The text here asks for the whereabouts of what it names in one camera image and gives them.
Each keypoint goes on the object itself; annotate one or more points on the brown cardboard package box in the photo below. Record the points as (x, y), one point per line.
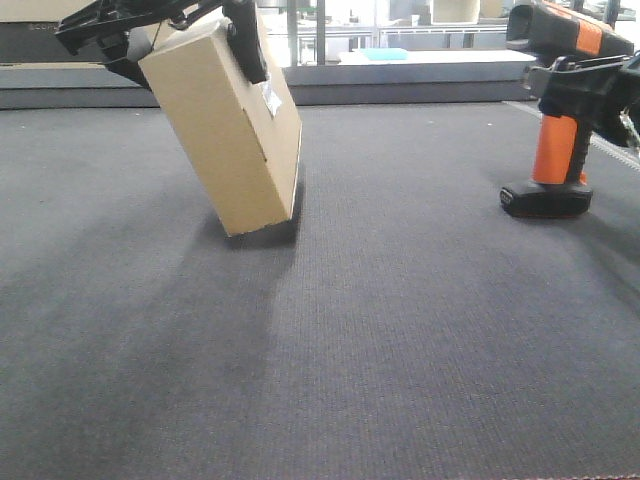
(246, 160)

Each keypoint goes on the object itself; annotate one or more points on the white barcode label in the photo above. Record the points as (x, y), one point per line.
(270, 97)

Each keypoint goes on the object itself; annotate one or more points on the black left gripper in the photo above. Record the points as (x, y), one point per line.
(101, 19)

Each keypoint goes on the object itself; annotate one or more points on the grey raised table ledge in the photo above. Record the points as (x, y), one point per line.
(44, 86)

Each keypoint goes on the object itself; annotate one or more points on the dark grey table mat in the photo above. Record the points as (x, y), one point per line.
(401, 326)

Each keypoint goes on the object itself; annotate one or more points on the orange black barcode scanner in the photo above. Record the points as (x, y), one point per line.
(557, 186)

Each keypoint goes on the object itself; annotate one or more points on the black box in stack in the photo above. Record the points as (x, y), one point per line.
(35, 42)

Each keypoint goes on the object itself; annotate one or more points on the cyan foam pad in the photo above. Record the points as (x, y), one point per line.
(384, 55)

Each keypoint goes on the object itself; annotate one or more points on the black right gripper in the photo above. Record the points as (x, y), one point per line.
(601, 92)

